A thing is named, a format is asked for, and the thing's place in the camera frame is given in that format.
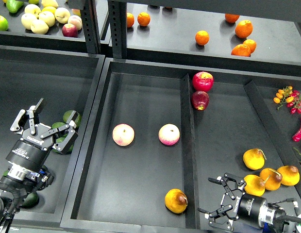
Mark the yellow pear lower left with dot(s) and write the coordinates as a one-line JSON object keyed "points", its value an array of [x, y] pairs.
{"points": [[255, 185]]}

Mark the green avocado middle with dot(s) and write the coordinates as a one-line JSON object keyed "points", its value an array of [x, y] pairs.
{"points": [[57, 125]]}

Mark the pink peach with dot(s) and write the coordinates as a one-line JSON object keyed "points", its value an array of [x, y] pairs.
{"points": [[76, 20]]}

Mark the pale yellow pear left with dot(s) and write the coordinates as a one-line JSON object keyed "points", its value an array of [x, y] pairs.
{"points": [[27, 19]]}

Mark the pink apple left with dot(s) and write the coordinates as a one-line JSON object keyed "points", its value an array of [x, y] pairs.
{"points": [[123, 134]]}

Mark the orange on shelf left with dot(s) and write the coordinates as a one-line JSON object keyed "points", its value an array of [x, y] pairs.
{"points": [[130, 20]]}

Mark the pale yellow pear front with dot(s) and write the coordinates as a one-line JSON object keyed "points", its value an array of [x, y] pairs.
{"points": [[38, 26]]}

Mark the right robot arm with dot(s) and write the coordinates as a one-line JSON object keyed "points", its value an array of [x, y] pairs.
{"points": [[278, 220]]}

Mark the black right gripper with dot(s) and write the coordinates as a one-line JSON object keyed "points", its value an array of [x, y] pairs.
{"points": [[249, 209]]}

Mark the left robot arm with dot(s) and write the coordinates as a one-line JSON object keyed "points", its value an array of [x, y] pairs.
{"points": [[27, 173]]}

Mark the black shelf post right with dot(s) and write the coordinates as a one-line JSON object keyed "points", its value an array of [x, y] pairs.
{"points": [[118, 27]]}

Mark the yellow pear centre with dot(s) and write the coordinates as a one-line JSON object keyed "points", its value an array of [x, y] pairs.
{"points": [[272, 179]]}

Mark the small orange right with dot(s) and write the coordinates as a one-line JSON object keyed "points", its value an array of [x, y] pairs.
{"points": [[251, 44]]}

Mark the green avocado lower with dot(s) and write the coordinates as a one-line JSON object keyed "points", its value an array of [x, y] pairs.
{"points": [[59, 140]]}

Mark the cherry tomato bunch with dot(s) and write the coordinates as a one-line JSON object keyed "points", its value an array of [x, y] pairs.
{"points": [[290, 98]]}

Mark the dark red apple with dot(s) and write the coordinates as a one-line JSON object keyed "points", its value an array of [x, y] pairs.
{"points": [[200, 100]]}

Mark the orange on shelf middle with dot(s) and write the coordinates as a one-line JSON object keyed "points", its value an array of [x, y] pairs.
{"points": [[202, 37]]}

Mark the black centre tray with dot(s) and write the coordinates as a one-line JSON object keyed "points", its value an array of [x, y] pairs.
{"points": [[119, 189]]}

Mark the dark green avocado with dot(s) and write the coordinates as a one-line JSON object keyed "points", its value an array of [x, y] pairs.
{"points": [[31, 200]]}

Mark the black shelf post left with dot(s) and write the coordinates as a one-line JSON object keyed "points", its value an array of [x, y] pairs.
{"points": [[90, 27]]}

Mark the pale yellow pear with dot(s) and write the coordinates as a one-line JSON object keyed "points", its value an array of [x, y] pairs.
{"points": [[48, 17], [27, 19], [38, 26], [62, 15], [32, 9]]}

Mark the pink apple right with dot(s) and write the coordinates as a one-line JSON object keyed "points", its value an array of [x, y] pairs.
{"points": [[169, 134]]}

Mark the black tray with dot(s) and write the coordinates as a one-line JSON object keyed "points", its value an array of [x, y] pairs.
{"points": [[119, 189], [65, 81]]}

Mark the pale yellow pear back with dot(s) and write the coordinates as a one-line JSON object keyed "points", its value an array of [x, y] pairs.
{"points": [[32, 9]]}

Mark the green avocado top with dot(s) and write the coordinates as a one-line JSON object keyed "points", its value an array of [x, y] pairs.
{"points": [[77, 120]]}

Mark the black left tray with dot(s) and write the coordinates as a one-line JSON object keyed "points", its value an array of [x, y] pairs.
{"points": [[65, 81]]}

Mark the red apple on shelf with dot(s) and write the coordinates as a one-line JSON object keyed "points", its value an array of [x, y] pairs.
{"points": [[69, 30]]}

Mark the pale yellow pear middle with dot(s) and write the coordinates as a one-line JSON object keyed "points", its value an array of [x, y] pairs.
{"points": [[48, 17]]}

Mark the bright red apple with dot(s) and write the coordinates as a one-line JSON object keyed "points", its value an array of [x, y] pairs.
{"points": [[203, 81]]}

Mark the green pepper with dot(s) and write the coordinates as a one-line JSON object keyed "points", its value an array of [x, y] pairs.
{"points": [[13, 6]]}

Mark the yellow pear with brown end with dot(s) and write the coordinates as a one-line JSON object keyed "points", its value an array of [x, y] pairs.
{"points": [[176, 201]]}

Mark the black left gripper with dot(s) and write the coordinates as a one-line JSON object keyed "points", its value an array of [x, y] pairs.
{"points": [[32, 149]]}

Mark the yellow pear upper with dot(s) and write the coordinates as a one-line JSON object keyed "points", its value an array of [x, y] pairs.
{"points": [[254, 159]]}

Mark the pale yellow pear right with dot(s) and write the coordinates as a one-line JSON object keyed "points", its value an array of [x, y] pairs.
{"points": [[62, 15]]}

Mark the green apple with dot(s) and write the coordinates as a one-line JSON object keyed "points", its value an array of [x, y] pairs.
{"points": [[4, 25]]}

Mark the pink apple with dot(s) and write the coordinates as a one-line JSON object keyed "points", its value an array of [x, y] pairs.
{"points": [[169, 134], [123, 134]]}

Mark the orange front right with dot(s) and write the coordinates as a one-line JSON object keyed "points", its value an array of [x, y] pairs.
{"points": [[241, 50]]}

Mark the black shelf post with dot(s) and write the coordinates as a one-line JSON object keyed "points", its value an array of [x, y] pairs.
{"points": [[90, 27], [118, 27]]}

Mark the large orange on shelf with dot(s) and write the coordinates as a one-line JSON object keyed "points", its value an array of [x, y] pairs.
{"points": [[243, 29]]}

